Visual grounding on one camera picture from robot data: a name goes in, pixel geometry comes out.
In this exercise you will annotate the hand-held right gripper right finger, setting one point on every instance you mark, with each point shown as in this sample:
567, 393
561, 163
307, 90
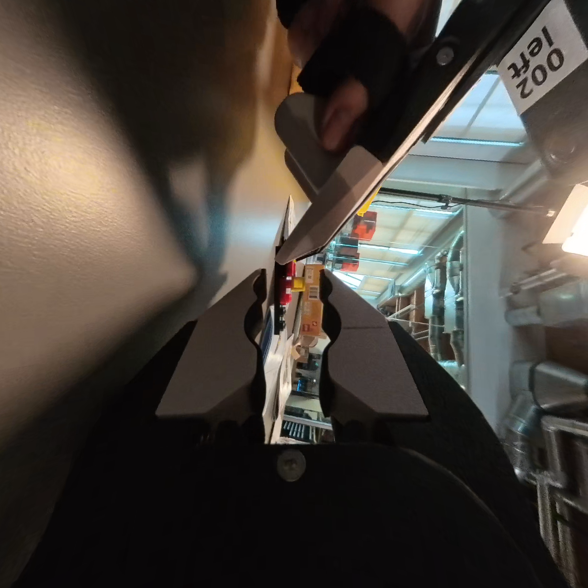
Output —
372, 372

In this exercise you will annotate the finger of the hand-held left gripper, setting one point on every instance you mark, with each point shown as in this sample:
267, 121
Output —
305, 174
335, 202

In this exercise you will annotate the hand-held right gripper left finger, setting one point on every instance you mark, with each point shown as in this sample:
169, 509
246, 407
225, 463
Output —
216, 367

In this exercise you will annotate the black lego plate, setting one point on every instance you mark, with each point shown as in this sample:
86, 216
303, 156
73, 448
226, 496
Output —
278, 317

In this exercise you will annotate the red lego piece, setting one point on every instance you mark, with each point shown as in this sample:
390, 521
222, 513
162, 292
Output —
285, 296

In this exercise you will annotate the lego instruction booklet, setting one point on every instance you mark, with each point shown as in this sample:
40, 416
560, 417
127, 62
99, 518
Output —
275, 367

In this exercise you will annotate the orange lego box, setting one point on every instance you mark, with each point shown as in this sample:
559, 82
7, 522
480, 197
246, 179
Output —
312, 303

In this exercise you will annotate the person's left hand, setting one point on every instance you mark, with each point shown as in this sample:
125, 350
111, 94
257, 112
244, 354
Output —
349, 69

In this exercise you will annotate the orange and black crate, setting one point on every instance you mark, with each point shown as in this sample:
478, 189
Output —
365, 225
349, 264

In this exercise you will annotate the metal shelf rack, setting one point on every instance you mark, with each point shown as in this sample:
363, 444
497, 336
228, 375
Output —
353, 248

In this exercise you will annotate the black stand pole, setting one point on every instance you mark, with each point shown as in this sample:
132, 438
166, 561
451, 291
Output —
459, 200

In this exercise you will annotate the silver ventilation duct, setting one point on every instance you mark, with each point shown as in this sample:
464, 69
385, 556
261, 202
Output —
454, 294

